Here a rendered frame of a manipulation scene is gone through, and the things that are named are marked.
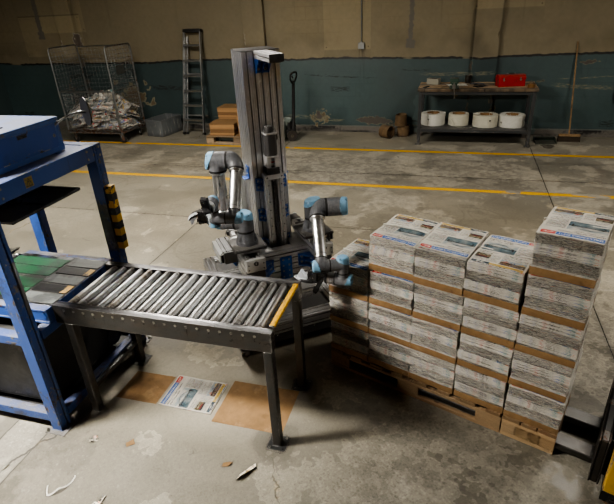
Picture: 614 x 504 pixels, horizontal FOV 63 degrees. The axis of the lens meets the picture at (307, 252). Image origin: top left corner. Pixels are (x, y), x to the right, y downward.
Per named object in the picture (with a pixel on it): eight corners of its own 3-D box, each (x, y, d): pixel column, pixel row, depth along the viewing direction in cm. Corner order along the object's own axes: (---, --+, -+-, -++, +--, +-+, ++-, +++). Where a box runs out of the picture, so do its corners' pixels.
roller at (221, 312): (247, 286, 307) (249, 280, 305) (214, 331, 267) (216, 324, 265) (240, 283, 308) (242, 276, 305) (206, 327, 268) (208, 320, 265)
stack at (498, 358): (358, 335, 380) (358, 236, 342) (517, 393, 318) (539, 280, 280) (330, 363, 352) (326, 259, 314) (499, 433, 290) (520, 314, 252)
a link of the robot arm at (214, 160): (235, 232, 336) (225, 153, 311) (213, 233, 337) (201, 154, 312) (238, 225, 347) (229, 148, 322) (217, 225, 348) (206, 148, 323)
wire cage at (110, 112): (148, 133, 1006) (130, 41, 928) (124, 144, 936) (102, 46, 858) (96, 132, 1038) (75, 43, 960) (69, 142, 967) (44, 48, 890)
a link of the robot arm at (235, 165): (247, 154, 325) (244, 226, 313) (230, 155, 326) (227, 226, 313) (243, 146, 314) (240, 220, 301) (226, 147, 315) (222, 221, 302)
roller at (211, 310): (237, 285, 309) (239, 278, 306) (204, 329, 269) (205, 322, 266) (230, 282, 309) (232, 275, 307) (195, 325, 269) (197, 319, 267)
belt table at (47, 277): (116, 270, 343) (113, 257, 339) (49, 324, 288) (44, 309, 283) (33, 261, 362) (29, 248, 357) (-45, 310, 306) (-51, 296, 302)
